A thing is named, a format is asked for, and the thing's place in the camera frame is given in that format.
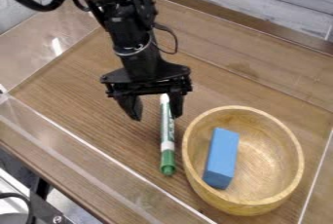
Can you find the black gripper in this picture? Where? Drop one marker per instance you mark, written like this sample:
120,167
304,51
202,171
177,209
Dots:
146,74

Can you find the green and white marker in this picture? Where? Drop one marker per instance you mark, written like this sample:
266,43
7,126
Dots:
167,145

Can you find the brown wooden bowl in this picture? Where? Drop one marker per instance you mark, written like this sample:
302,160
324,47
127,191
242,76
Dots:
270,160

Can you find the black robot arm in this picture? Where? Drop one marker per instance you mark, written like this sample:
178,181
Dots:
127,19

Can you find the blue rectangular block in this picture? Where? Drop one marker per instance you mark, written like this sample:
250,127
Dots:
221,158

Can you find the clear acrylic left wall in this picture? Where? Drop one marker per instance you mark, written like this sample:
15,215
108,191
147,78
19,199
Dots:
35,37

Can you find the clear acrylic wall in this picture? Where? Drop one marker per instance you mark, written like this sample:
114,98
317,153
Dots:
35,37
275,63
108,189
317,211

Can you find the clear acrylic front wall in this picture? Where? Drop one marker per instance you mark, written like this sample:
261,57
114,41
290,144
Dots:
108,189

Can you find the clear acrylic back wall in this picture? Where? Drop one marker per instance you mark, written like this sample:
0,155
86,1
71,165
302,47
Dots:
275,63

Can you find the black metal table frame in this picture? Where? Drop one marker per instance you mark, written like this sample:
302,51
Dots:
52,207

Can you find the clear acrylic right wall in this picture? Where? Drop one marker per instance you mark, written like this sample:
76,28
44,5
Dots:
317,211

